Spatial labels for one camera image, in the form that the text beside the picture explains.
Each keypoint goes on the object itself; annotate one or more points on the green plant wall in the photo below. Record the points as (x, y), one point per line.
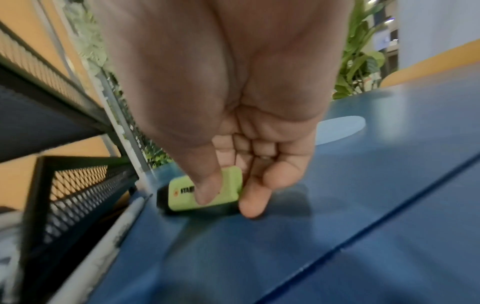
(90, 44)

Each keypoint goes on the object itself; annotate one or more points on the pale blue round pad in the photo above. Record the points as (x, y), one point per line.
(337, 129)

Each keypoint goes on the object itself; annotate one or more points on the printed paper sheet bundle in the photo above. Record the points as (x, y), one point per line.
(7, 252)

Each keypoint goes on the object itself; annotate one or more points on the dark green potted plant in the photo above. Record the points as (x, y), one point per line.
(356, 65)

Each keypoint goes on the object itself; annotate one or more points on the person's right hand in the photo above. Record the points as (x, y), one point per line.
(225, 59)

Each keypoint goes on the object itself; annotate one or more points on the dark metal door frame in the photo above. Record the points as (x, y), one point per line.
(108, 95)

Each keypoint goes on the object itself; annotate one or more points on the black mesh tiered tray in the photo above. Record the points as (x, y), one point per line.
(37, 124)

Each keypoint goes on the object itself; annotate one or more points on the yellow highlighter pen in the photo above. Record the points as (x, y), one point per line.
(182, 202)

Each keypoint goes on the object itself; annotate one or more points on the white column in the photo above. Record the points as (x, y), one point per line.
(438, 29)

